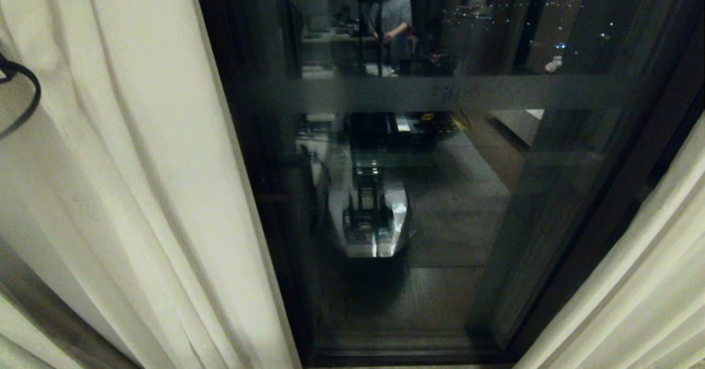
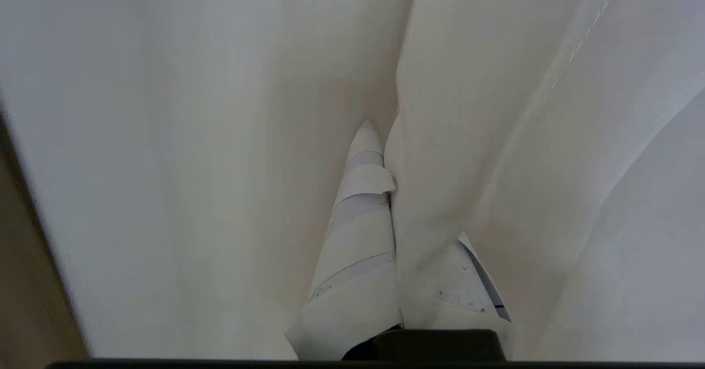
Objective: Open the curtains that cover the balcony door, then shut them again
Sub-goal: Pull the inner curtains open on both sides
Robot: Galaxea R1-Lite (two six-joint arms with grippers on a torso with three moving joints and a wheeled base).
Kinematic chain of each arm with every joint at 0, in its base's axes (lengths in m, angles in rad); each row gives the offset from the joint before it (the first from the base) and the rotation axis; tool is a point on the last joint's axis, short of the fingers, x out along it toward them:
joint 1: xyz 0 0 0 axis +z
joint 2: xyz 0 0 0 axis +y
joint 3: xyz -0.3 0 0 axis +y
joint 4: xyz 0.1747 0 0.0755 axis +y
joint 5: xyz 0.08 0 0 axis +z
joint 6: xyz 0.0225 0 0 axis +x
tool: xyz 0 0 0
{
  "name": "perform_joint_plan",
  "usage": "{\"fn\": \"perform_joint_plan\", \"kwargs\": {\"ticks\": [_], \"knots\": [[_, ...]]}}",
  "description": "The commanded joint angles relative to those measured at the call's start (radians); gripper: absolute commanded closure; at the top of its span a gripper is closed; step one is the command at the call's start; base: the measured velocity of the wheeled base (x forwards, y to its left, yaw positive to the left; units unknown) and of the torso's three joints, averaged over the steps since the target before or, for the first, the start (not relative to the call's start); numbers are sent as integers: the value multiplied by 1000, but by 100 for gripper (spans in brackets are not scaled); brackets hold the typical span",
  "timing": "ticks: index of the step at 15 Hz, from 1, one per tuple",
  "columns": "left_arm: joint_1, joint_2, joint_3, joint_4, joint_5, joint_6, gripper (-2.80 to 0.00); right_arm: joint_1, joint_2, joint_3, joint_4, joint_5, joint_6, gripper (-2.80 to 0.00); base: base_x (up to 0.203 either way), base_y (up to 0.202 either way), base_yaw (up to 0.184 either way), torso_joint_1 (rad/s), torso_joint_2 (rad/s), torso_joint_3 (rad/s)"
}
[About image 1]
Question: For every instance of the glass balcony door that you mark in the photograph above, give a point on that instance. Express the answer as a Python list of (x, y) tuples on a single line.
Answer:
[(440, 193)]

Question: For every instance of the cream fabric curtain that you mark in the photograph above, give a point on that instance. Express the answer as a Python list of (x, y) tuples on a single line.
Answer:
[(633, 281), (137, 165)]

